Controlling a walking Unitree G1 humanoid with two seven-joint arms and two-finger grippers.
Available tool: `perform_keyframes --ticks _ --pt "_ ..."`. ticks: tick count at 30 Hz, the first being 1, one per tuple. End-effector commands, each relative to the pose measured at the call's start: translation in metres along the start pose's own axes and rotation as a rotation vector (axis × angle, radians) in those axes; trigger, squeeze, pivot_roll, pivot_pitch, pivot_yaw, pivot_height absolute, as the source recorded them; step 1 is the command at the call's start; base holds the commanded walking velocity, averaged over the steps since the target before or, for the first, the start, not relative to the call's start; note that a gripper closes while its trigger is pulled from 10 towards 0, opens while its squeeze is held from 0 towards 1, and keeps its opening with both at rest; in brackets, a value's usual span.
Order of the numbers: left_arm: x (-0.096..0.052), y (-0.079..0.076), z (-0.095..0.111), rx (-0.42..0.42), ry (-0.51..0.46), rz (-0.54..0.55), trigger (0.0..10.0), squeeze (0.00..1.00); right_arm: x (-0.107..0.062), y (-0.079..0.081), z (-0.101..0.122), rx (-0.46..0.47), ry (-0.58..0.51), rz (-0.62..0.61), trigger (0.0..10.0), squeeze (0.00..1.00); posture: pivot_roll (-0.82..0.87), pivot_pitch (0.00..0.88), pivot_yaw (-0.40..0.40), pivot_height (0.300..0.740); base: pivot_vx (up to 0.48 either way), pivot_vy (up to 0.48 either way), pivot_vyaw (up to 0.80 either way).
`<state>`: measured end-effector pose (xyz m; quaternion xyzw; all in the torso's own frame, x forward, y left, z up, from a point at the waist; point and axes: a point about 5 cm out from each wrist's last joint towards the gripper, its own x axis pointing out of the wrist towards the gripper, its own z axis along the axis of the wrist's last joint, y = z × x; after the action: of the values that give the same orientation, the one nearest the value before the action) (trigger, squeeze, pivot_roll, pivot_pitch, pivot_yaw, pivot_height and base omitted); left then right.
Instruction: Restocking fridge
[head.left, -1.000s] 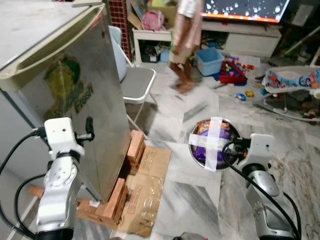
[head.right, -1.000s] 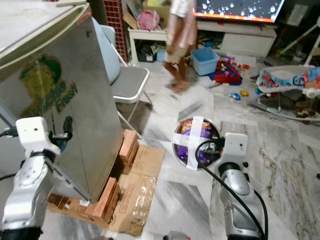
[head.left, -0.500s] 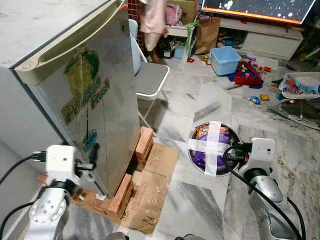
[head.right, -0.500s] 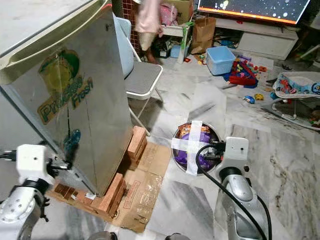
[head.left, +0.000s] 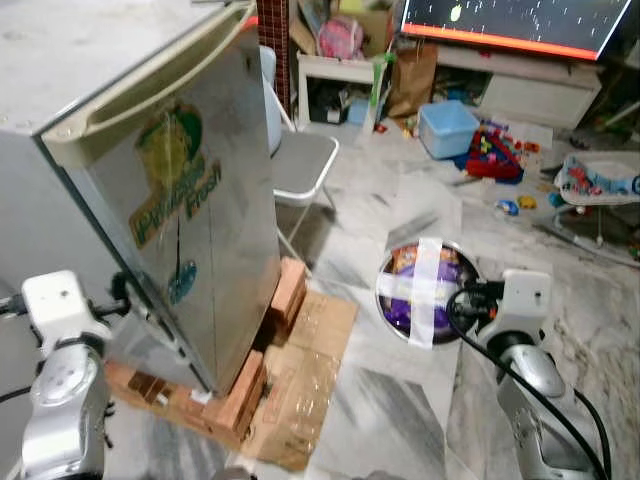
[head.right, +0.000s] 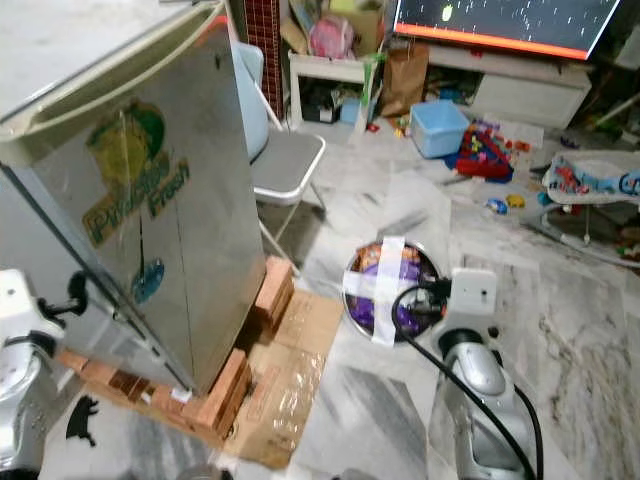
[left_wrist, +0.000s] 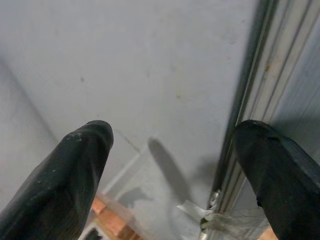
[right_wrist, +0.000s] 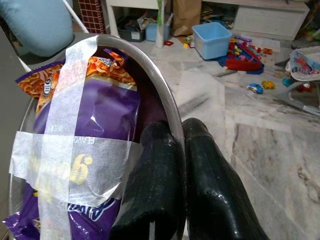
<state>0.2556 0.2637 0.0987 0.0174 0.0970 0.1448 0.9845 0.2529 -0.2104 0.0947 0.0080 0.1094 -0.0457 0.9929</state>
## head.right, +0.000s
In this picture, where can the printed baby bouncer seat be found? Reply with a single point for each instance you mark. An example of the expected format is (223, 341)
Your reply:
(585, 182)

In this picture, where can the white folding chair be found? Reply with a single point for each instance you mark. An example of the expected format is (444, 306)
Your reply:
(290, 165)

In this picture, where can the red and blue toy bag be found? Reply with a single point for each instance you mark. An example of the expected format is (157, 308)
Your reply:
(482, 160)

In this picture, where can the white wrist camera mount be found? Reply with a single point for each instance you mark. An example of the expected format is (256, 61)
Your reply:
(473, 295)
(25, 305)

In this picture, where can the pink child backpack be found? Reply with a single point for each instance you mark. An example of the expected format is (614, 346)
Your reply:
(330, 38)

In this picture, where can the round steel bowl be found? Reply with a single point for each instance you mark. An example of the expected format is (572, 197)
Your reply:
(355, 310)

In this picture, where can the red tiled pillar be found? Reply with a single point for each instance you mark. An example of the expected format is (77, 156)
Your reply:
(265, 40)

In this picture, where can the white tape strip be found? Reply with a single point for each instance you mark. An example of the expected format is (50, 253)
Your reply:
(360, 283)
(387, 320)

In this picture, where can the black toy figure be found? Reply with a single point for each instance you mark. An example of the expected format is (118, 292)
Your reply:
(82, 420)

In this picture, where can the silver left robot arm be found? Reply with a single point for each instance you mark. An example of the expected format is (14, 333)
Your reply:
(25, 410)

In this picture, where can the light blue plastic tub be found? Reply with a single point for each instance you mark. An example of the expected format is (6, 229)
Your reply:
(440, 135)

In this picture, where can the large flat screen television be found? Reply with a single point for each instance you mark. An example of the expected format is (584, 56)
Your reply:
(500, 18)

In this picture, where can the brown cardboard box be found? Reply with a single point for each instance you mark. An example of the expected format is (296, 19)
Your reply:
(368, 20)

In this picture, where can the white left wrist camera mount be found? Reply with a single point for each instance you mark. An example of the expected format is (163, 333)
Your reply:
(25, 305)

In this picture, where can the blue storage bin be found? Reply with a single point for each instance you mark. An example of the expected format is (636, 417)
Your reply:
(351, 110)

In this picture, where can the red clay brick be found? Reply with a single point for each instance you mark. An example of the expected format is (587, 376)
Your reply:
(275, 290)
(125, 385)
(225, 395)

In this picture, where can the purple snack packet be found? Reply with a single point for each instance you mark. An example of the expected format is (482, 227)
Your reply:
(410, 268)

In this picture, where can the small white table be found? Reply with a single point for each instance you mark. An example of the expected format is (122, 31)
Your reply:
(325, 68)

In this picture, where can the flattened cardboard sheet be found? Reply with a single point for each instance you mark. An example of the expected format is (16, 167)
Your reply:
(290, 380)

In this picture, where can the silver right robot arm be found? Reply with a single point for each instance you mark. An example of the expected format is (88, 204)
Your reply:
(480, 380)

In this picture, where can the white wooden TV cabinet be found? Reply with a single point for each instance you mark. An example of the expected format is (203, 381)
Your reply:
(530, 95)

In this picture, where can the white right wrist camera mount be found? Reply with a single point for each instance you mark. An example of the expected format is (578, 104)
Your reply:
(473, 295)

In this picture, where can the blue soft toy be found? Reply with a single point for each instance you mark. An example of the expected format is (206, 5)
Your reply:
(496, 206)

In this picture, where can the brown paper bag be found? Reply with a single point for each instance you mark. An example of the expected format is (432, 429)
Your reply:
(405, 82)

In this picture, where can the white printed paper sheet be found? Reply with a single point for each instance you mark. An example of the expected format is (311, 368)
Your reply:
(528, 132)

